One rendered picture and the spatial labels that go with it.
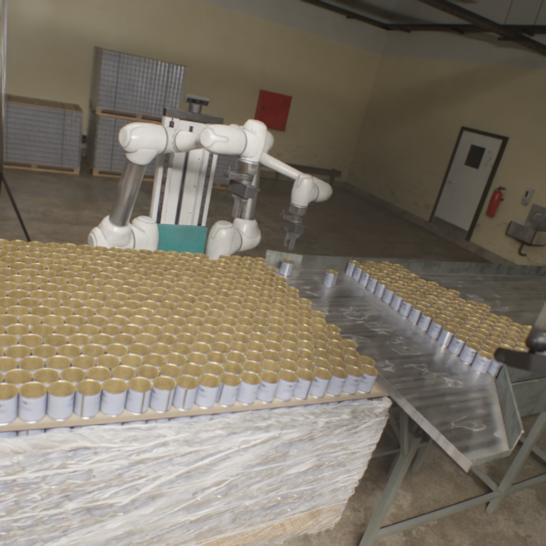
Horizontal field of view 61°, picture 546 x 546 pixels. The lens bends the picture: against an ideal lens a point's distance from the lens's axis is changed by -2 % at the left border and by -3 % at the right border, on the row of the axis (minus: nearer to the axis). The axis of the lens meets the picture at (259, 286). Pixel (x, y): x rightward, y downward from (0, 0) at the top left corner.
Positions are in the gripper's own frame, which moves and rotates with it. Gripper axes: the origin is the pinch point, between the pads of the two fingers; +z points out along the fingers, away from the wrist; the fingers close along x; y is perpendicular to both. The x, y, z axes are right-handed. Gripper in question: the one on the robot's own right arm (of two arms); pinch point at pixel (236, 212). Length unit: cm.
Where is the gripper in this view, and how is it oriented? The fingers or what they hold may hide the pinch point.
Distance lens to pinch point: 202.7
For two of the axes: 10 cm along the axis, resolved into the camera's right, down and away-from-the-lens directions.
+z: -2.3, 9.0, 3.7
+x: -5.7, -4.3, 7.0
